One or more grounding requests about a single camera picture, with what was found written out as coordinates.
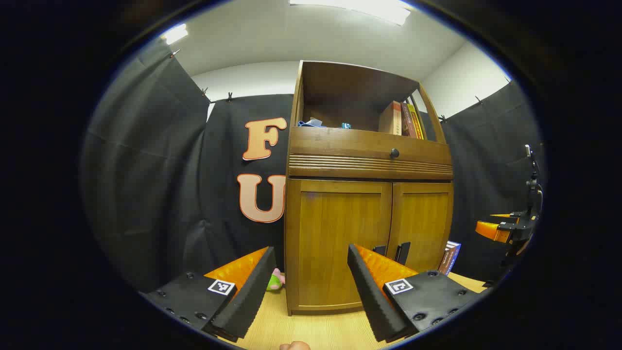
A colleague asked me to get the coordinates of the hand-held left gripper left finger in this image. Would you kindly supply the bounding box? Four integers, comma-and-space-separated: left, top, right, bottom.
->
138, 246, 276, 343

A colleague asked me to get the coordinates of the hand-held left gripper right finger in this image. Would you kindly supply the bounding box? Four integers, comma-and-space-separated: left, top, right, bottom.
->
347, 244, 486, 343

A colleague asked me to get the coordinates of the wooden double-door shoe cabinet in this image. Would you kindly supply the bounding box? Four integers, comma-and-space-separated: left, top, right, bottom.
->
284, 60, 455, 316

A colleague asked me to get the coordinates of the wooden shoe cabinet door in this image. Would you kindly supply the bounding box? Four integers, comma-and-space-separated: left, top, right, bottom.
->
297, 181, 392, 308
387, 183, 452, 275

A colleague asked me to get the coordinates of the wooden cabinet drawer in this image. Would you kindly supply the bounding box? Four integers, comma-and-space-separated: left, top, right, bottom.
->
288, 126, 453, 180

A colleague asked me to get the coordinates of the green and pink plush toy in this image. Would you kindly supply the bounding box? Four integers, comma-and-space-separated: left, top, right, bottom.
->
266, 268, 286, 291

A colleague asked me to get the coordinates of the blue spine book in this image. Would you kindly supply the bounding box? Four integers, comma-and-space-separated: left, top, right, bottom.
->
445, 241, 461, 276

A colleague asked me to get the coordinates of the yellow book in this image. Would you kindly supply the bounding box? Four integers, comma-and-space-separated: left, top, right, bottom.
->
407, 104, 424, 140

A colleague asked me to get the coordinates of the red-brown book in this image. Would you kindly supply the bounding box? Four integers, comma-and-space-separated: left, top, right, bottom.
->
400, 102, 415, 138

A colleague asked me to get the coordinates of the tan book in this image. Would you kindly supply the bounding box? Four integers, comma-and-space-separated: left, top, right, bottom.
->
378, 101, 403, 136

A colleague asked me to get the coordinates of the black backdrop cloth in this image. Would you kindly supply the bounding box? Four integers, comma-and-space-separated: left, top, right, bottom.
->
80, 36, 547, 295

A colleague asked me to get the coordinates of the small ceiling light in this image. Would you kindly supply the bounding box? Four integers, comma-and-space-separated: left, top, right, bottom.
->
163, 23, 189, 45

